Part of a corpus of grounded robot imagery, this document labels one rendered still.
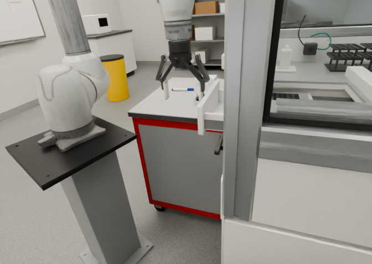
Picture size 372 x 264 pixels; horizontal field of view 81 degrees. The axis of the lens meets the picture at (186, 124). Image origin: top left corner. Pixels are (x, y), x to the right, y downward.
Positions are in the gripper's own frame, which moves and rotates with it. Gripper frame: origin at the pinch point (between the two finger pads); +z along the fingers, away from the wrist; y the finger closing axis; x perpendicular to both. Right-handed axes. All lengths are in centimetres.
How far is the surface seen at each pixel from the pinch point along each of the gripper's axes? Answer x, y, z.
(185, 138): 14.3, -6.3, 27.8
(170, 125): 14.1, -13.6, 21.2
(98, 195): -22, -34, 38
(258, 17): -52, 27, -28
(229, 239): -52, 25, 1
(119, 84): 196, -175, 65
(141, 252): -12, -27, 90
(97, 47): 244, -241, 18
